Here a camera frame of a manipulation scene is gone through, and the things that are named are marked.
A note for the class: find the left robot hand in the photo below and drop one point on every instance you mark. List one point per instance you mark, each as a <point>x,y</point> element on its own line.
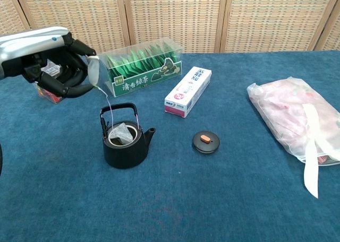
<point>29,43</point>

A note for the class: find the pyramid tea bag with tag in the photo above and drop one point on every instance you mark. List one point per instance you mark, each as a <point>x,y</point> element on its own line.
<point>122,133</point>

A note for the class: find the clear box of green tea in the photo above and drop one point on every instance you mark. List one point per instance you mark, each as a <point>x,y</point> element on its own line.
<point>138,67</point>

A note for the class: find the black teapot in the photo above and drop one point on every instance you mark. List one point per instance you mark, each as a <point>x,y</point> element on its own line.
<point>125,157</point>

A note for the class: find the pink cloth in clear bag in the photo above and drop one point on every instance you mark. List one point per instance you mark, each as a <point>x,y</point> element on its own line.
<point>281,112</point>

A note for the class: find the clear box red black capsules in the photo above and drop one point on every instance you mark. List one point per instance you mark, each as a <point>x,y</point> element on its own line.
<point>50,96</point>

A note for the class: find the woven rattan folding screen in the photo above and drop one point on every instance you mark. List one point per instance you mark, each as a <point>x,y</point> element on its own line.
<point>170,16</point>

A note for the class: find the white toothpaste box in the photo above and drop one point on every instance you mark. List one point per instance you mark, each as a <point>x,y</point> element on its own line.
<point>186,90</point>

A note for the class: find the black lid with orange knob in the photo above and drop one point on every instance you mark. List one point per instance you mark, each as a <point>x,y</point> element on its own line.
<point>204,147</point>

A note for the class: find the blue felt table cover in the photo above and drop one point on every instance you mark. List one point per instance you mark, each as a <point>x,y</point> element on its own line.
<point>186,199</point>

